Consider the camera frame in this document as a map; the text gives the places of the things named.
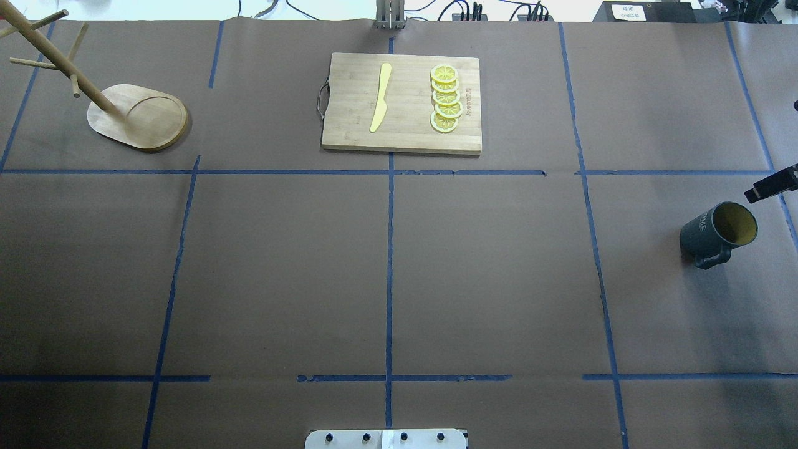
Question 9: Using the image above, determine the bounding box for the black power strip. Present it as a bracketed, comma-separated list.
[451, 1, 488, 22]
[517, 1, 550, 22]

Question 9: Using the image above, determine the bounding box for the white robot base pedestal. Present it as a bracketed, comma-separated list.
[304, 428, 469, 448]

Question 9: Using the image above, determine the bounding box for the yellow plastic knife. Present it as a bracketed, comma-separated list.
[368, 62, 392, 133]

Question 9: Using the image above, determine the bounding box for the black box with label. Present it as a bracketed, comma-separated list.
[592, 1, 696, 24]

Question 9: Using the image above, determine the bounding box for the lemon slice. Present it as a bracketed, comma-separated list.
[431, 89, 461, 106]
[430, 64, 459, 85]
[430, 112, 459, 133]
[431, 80, 459, 94]
[434, 102, 463, 119]

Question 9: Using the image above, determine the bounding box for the wooden cup storage rack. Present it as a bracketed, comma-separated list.
[1, 1, 189, 153]

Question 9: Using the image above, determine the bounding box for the bamboo cutting board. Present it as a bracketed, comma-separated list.
[321, 53, 483, 157]

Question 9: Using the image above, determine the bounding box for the aluminium frame post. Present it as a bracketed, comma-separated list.
[374, 0, 406, 29]

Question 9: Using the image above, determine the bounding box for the dark teal mug yellow inside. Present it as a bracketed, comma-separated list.
[679, 201, 759, 270]

